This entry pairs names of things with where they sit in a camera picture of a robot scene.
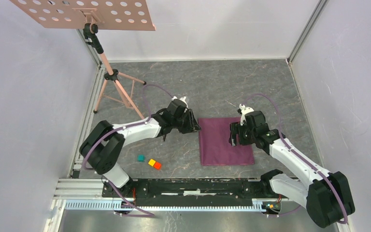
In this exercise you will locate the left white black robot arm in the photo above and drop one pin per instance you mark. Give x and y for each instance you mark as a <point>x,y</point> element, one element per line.
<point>103,145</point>

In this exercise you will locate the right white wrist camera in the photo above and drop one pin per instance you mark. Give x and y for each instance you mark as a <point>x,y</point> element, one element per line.
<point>244,111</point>

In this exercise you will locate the aluminium frame rail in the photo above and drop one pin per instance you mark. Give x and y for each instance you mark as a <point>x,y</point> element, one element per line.
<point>98,194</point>

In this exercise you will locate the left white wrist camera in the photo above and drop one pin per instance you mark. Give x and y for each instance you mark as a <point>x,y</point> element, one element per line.
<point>184,99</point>

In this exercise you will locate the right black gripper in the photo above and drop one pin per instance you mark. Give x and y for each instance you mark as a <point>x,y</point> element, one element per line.
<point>235,128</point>

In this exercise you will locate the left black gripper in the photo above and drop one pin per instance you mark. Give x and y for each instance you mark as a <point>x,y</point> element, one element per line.
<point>190,127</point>

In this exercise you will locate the pink music stand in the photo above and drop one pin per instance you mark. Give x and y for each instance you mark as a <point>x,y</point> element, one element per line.
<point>90,16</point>

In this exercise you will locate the orange cube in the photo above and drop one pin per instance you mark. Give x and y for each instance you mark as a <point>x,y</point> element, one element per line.
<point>157,165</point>

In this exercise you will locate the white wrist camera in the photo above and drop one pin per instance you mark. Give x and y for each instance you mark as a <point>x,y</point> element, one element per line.
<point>244,111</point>
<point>184,99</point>

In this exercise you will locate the purple cloth napkin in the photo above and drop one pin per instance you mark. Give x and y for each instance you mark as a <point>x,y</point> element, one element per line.
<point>215,149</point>

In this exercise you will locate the teal cube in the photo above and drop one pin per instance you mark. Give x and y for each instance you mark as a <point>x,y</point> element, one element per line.
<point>141,158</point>

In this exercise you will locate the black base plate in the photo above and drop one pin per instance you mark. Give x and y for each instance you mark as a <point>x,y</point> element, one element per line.
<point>196,192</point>

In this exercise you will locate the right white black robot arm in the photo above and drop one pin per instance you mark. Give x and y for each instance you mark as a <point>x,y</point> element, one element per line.
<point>325,195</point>

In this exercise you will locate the yellow cube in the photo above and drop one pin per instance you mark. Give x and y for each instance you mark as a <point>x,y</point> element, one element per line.
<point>152,162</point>

